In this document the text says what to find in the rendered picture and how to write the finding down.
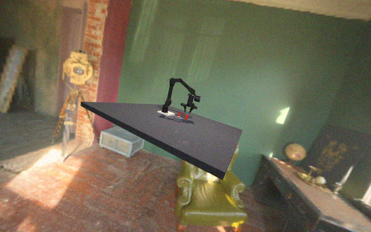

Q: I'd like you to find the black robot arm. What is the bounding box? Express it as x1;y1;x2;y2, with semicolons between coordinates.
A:
162;78;200;113

